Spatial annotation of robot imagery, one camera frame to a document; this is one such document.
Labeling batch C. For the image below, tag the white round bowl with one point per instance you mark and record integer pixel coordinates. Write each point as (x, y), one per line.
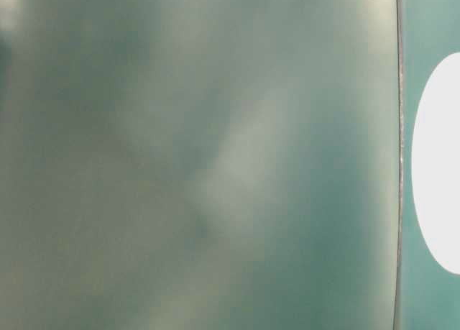
(435, 163)

